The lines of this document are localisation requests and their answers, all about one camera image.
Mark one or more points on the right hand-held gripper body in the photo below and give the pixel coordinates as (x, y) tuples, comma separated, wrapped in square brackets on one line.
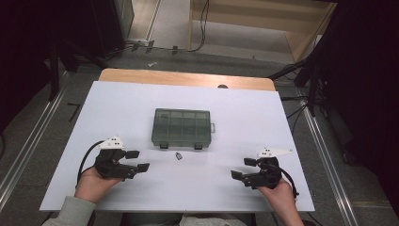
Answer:
[(266, 175)]

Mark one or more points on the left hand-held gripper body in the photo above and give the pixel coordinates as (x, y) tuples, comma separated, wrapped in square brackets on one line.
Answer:
[(108, 164)]

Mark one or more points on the smoky clear plastic compartment box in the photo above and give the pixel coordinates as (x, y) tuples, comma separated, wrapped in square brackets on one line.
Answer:
[(182, 127)]

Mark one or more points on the person's right hand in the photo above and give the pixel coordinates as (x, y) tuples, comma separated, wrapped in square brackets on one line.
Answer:
[(279, 194)]

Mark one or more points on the person's left hand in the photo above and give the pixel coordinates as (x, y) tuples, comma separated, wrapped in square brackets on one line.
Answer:
[(92, 185)]

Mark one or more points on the white table board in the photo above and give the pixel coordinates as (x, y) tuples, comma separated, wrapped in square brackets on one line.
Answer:
[(219, 188)]

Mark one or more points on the small dark metal part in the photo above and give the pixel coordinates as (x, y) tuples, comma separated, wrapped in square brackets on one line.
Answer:
[(178, 155)]

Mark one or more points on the person's grey clothing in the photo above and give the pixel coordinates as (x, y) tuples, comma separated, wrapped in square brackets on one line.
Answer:
[(213, 221)]

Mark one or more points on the wooden table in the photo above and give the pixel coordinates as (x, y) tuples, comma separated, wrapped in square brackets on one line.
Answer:
[(175, 78)]

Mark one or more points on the black metal stand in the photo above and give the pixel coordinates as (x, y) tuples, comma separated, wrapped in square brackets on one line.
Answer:
[(54, 72), (309, 81)]

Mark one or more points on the floor power strip with plugs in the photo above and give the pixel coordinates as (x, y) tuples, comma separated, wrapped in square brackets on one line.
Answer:
[(150, 46)]

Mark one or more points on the dark cabinet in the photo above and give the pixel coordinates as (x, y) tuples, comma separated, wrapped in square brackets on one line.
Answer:
[(109, 25)]

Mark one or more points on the dark curtain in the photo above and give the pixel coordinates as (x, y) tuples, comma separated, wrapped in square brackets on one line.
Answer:
[(367, 78), (25, 47)]

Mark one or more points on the light wooden shelf unit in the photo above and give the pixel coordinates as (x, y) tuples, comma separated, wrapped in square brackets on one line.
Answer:
[(251, 19)]

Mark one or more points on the metal floor rail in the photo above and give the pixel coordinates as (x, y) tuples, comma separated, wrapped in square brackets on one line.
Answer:
[(329, 169), (28, 141)]

